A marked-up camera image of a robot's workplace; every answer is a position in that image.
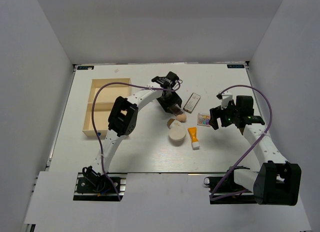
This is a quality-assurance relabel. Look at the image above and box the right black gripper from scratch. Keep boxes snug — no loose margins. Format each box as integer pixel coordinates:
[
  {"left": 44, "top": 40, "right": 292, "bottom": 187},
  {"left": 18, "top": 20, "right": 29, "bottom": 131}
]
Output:
[{"left": 208, "top": 99, "right": 240, "bottom": 130}]

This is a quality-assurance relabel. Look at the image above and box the small colourful eyeshadow palette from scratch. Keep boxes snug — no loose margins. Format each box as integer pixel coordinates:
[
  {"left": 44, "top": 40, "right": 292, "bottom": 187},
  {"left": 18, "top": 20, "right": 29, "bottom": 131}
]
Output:
[{"left": 197, "top": 113, "right": 210, "bottom": 127}]

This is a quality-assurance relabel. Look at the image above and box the gold eyeshadow palette white label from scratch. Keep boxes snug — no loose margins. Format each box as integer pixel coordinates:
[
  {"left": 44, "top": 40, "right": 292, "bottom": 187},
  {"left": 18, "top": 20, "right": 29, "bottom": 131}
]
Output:
[{"left": 183, "top": 93, "right": 201, "bottom": 113}]

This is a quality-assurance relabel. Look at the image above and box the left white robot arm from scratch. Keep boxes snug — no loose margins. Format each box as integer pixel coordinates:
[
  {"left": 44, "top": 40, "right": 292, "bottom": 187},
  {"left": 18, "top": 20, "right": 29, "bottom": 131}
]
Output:
[{"left": 82, "top": 71, "right": 182, "bottom": 193}]

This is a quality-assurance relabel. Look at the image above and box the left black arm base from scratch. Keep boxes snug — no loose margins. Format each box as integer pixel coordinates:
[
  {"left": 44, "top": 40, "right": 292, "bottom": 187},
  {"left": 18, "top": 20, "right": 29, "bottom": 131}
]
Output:
[{"left": 73, "top": 173, "right": 126, "bottom": 202}]

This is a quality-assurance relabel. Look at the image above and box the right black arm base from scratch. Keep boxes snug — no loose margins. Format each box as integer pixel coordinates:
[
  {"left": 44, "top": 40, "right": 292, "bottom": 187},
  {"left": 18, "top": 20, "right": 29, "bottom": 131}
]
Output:
[{"left": 203, "top": 176, "right": 256, "bottom": 205}]

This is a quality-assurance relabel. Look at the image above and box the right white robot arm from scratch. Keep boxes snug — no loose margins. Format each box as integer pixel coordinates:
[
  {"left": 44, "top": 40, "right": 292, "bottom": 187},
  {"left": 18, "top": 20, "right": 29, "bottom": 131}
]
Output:
[{"left": 209, "top": 91, "right": 302, "bottom": 206}]

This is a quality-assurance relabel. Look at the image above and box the beige makeup sponge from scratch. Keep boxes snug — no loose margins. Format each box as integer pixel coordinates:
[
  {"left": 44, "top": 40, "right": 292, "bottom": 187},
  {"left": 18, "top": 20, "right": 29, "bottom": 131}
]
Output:
[{"left": 176, "top": 114, "right": 187, "bottom": 122}]

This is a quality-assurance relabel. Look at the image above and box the white bottle gold cap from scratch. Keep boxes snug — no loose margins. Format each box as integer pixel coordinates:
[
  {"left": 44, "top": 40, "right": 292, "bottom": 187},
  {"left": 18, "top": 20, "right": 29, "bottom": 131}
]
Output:
[{"left": 167, "top": 118, "right": 183, "bottom": 129}]

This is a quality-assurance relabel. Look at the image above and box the round beige powder puff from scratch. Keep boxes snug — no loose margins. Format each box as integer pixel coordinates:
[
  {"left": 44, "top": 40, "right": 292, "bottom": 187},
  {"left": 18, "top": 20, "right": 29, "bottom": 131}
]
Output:
[{"left": 168, "top": 126, "right": 187, "bottom": 142}]

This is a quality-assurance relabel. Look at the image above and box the orange tube white cap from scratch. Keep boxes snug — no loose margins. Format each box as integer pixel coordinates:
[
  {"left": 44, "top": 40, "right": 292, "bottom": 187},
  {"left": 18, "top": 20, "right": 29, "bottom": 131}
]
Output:
[{"left": 188, "top": 127, "right": 200, "bottom": 150}]

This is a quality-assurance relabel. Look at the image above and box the right blue table sticker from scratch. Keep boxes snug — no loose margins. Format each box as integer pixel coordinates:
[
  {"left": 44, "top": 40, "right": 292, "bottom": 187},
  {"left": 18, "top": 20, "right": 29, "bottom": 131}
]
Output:
[{"left": 227, "top": 64, "right": 245, "bottom": 69}]

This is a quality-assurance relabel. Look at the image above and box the blue table sticker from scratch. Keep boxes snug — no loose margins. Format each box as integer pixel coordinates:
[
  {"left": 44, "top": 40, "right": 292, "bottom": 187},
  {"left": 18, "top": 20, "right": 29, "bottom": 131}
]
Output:
[
  {"left": 227, "top": 64, "right": 245, "bottom": 69},
  {"left": 77, "top": 65, "right": 94, "bottom": 70}
]

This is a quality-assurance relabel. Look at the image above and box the wooden divided organizer box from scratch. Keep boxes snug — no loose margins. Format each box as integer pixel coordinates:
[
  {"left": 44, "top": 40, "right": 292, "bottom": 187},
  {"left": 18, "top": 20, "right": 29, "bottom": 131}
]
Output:
[{"left": 82, "top": 78, "right": 132, "bottom": 138}]

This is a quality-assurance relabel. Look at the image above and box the left blue table sticker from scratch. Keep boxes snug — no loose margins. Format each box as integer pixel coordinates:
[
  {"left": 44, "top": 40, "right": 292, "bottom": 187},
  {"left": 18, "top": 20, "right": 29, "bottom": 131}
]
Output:
[{"left": 77, "top": 65, "right": 94, "bottom": 70}]

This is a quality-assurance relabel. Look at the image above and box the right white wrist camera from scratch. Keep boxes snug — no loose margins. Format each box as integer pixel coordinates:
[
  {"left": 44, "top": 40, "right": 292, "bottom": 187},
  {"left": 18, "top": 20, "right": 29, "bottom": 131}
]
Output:
[{"left": 217, "top": 91, "right": 233, "bottom": 110}]

